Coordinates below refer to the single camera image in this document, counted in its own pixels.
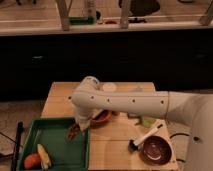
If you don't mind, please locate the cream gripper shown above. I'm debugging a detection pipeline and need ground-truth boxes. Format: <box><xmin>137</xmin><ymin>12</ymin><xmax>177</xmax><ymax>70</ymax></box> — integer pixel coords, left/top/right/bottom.
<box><xmin>74</xmin><ymin>108</ymin><xmax>100</xmax><ymax>131</ymax></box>

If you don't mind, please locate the orange bowl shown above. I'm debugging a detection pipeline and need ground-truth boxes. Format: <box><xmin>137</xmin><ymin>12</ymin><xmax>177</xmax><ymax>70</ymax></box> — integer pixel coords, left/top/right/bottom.
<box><xmin>91</xmin><ymin>110</ymin><xmax>112</xmax><ymax>125</ymax></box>

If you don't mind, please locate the black cable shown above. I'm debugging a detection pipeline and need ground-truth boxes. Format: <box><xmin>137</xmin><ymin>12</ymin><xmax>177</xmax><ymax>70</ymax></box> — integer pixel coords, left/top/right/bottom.
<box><xmin>170</xmin><ymin>132</ymin><xmax>191</xmax><ymax>164</ymax></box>

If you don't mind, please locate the wooden table leg middle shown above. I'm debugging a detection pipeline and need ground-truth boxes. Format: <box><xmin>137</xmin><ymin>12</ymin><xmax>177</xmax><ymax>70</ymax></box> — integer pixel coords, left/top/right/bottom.
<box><xmin>120</xmin><ymin>0</ymin><xmax>131</xmax><ymax>29</ymax></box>

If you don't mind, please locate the dark brown bowl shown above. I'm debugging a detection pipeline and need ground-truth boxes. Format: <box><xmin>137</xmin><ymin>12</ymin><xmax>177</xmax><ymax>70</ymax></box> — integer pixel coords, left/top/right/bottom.
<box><xmin>139</xmin><ymin>136</ymin><xmax>172</xmax><ymax>165</ymax></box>

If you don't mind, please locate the black bar beside tray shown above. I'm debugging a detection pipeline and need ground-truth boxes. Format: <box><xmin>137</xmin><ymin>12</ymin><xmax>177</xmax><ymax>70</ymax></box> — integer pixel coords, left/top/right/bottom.
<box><xmin>10</xmin><ymin>122</ymin><xmax>23</xmax><ymax>171</ymax></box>

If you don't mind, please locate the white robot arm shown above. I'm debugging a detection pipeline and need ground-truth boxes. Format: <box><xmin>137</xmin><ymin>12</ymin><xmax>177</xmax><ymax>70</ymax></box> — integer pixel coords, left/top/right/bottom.
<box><xmin>71</xmin><ymin>76</ymin><xmax>213</xmax><ymax>171</ymax></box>

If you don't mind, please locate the dark grape bunch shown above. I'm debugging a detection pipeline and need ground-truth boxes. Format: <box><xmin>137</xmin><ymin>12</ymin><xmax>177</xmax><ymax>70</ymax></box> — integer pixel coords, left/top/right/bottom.
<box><xmin>67</xmin><ymin>124</ymin><xmax>80</xmax><ymax>140</ymax></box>

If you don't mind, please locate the white handled brush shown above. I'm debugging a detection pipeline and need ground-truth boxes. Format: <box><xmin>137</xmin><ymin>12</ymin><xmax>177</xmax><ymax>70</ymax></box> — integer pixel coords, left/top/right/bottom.
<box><xmin>128</xmin><ymin>124</ymin><xmax>162</xmax><ymax>151</ymax></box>

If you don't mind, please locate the wooden table leg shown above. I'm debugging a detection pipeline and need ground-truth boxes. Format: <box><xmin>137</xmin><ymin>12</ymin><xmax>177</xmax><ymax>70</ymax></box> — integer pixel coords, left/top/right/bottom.
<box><xmin>120</xmin><ymin>0</ymin><xmax>131</xmax><ymax>29</ymax></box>
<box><xmin>55</xmin><ymin>0</ymin><xmax>70</xmax><ymax>31</ymax></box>

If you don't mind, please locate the grey cloth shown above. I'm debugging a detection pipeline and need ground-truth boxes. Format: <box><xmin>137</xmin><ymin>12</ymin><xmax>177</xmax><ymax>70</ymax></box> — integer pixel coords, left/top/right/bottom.
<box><xmin>132</xmin><ymin>87</ymin><xmax>143</xmax><ymax>92</ymax></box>

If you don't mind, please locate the white paper cup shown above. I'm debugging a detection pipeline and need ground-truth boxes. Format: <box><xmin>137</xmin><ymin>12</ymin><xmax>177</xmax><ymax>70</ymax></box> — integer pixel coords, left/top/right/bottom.
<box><xmin>102</xmin><ymin>82</ymin><xmax>117</xmax><ymax>92</ymax></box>

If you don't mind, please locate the wooden table leg left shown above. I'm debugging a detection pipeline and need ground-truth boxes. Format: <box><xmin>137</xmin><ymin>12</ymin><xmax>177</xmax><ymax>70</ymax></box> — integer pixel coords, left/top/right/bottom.
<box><xmin>55</xmin><ymin>0</ymin><xmax>70</xmax><ymax>31</ymax></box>

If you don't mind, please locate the green plastic tray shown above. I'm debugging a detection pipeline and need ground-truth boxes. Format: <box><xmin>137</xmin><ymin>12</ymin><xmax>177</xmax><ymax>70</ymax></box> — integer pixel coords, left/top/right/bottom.
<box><xmin>17</xmin><ymin>118</ymin><xmax>90</xmax><ymax>171</ymax></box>

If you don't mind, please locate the yellow corn cob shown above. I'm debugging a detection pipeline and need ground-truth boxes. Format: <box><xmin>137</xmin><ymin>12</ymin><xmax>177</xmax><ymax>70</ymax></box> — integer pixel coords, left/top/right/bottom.
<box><xmin>37</xmin><ymin>144</ymin><xmax>52</xmax><ymax>170</ymax></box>

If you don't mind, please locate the black office chair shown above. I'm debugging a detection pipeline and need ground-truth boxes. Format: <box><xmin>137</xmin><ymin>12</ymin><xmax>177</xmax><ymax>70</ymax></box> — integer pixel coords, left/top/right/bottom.
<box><xmin>118</xmin><ymin>0</ymin><xmax>161</xmax><ymax>24</ymax></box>

